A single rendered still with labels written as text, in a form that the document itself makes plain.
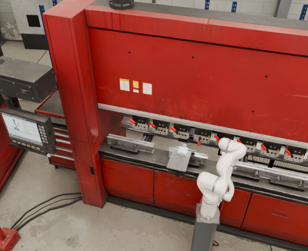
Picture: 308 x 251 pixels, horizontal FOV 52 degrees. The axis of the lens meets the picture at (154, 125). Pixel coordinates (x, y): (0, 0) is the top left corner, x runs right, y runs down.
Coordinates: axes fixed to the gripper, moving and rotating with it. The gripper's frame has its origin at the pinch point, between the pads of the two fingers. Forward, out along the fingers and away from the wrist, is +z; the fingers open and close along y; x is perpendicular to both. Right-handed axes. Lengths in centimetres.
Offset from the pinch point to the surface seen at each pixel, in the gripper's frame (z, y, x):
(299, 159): -43, -49, 54
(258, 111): -84, -46, 12
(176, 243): 74, 13, -32
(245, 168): -16.7, -41.8, 13.7
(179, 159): -24, -21, -45
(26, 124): -81, 41, -156
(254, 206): 19.0, -29.1, 32.4
